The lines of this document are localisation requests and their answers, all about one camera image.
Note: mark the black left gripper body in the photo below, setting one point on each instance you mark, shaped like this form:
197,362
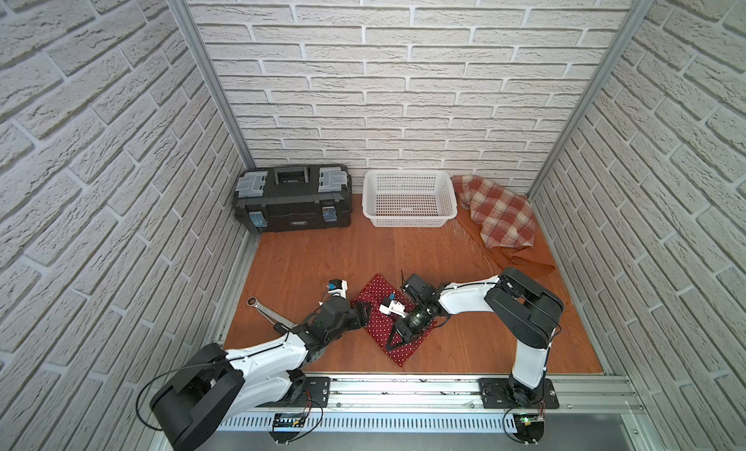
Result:
355,316

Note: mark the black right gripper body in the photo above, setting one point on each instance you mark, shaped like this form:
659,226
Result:
413,323

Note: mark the red polka dot skirt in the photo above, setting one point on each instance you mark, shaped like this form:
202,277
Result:
380,325

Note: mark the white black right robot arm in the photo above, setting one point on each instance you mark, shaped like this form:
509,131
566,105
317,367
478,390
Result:
531,312

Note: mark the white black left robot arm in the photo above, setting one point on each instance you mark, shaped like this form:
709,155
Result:
215,384

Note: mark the silver wrench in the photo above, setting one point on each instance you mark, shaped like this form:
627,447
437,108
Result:
280,323

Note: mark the orange brown skirt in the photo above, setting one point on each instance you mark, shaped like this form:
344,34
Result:
536,261

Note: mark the white plastic basket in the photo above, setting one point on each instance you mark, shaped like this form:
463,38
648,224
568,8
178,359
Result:
409,198

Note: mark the red plaid skirt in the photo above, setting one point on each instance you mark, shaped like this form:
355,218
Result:
504,219

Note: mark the left controller board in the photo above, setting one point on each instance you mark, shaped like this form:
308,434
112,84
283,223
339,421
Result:
286,427

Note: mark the controller board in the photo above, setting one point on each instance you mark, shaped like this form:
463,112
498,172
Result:
286,427
529,429

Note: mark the black plastic toolbox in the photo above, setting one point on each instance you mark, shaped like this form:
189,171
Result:
294,198

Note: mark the right controller board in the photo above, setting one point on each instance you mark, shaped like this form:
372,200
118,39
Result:
529,429

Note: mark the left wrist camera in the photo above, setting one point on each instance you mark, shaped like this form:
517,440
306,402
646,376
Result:
338,288

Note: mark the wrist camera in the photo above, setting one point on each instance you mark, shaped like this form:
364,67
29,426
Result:
392,307
338,288

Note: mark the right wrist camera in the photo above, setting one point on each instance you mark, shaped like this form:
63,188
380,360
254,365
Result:
392,307

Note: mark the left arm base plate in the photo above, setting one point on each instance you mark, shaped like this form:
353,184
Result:
314,389

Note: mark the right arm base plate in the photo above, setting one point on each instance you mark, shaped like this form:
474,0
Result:
504,393

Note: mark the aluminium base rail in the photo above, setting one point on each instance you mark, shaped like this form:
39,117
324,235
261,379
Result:
457,393

